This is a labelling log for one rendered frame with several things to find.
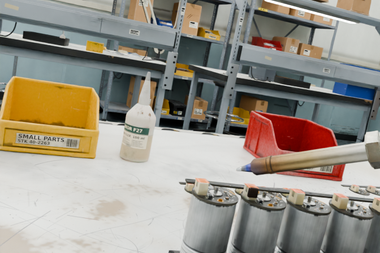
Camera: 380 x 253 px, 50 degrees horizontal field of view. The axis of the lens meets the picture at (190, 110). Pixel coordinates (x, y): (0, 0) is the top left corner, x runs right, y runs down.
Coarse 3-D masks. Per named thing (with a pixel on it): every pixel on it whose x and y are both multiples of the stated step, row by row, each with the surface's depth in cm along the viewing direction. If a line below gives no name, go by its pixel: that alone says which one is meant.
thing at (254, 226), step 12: (240, 204) 22; (240, 216) 22; (252, 216) 21; (264, 216) 21; (276, 216) 21; (240, 228) 22; (252, 228) 22; (264, 228) 21; (276, 228) 22; (240, 240) 22; (252, 240) 22; (264, 240) 22; (276, 240) 22; (228, 252) 23; (240, 252) 22; (252, 252) 22; (264, 252) 22
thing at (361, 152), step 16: (352, 144) 17; (368, 144) 16; (256, 160) 19; (272, 160) 19; (288, 160) 18; (304, 160) 18; (320, 160) 18; (336, 160) 17; (352, 160) 17; (368, 160) 17
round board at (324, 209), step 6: (306, 198) 24; (312, 198) 24; (294, 204) 22; (306, 204) 22; (318, 204) 23; (324, 204) 23; (306, 210) 22; (312, 210) 22; (324, 210) 22; (330, 210) 23
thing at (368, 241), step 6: (378, 216) 24; (372, 222) 24; (378, 222) 24; (372, 228) 24; (378, 228) 24; (372, 234) 24; (378, 234) 24; (366, 240) 24; (372, 240) 24; (378, 240) 24; (366, 246) 24; (372, 246) 24; (378, 246) 24; (366, 252) 24; (372, 252) 24; (378, 252) 24
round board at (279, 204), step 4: (260, 192) 23; (240, 196) 22; (244, 196) 22; (268, 196) 23; (272, 196) 23; (276, 196) 23; (244, 200) 22; (248, 200) 22; (252, 200) 22; (256, 200) 22; (260, 200) 22; (272, 200) 22; (276, 200) 22; (280, 200) 23; (252, 204) 21; (256, 204) 21; (260, 204) 21; (264, 204) 21; (276, 204) 22; (280, 204) 22; (284, 204) 22; (264, 208) 21; (268, 208) 21; (272, 208) 21; (276, 208) 21; (280, 208) 21; (284, 208) 22
